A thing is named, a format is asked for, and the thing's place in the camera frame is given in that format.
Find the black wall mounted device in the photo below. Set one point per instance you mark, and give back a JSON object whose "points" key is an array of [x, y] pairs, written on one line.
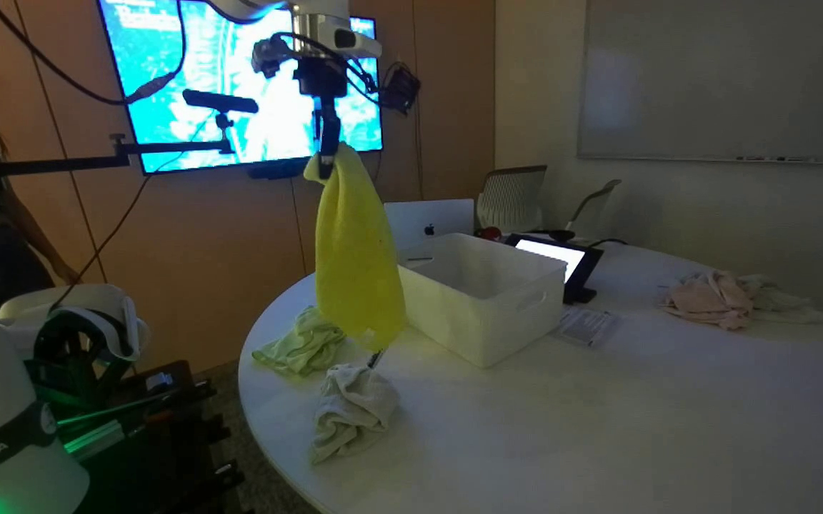
{"points": [[400, 87]]}

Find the black dry erase marker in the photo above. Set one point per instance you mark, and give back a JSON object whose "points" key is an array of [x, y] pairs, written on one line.
{"points": [[374, 361]]}

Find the white rounded headset device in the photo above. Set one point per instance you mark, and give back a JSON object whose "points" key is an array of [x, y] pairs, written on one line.
{"points": [[107, 304]]}

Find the pale crumpled cloth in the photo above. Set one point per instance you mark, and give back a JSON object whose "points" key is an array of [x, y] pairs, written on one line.
{"points": [[784, 298]]}

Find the light green cloth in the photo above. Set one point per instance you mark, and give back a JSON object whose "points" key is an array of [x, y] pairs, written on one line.
{"points": [[301, 344]]}

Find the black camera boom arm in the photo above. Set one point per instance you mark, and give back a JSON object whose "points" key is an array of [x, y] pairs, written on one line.
{"points": [[99, 158]]}

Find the white plastic storage box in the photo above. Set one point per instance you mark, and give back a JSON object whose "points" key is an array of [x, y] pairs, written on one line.
{"points": [[487, 316]]}

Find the white panel with dark logo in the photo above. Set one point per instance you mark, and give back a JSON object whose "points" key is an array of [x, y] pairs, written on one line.
{"points": [[426, 218]]}

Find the black equipment cart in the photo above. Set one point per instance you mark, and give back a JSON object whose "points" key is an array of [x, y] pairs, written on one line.
{"points": [[173, 448]]}

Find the black stereo camera bar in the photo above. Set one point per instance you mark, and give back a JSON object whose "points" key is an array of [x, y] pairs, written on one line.
{"points": [[221, 101]]}

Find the wall whiteboard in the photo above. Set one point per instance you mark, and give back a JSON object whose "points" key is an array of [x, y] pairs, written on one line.
{"points": [[714, 77]]}

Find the wall television screen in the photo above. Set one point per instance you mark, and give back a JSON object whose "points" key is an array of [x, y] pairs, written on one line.
{"points": [[163, 58]]}

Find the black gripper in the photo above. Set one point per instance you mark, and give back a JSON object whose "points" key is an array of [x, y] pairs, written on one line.
{"points": [[320, 77]]}

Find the grey office chair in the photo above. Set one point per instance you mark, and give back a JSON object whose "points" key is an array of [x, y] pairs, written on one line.
{"points": [[511, 201]]}

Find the black tablet with lit screen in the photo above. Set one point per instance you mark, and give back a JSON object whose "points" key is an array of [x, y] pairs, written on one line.
{"points": [[549, 255]]}

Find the pink crumpled cloth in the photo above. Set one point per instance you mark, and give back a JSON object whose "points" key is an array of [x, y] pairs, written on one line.
{"points": [[711, 304]]}

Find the yellow cloth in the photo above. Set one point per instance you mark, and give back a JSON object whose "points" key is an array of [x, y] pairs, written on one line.
{"points": [[354, 259]]}

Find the clear plastic packet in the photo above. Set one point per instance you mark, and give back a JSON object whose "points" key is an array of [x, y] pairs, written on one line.
{"points": [[586, 328]]}

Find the white terry cloth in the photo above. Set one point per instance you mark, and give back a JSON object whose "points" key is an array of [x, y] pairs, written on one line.
{"points": [[349, 411]]}

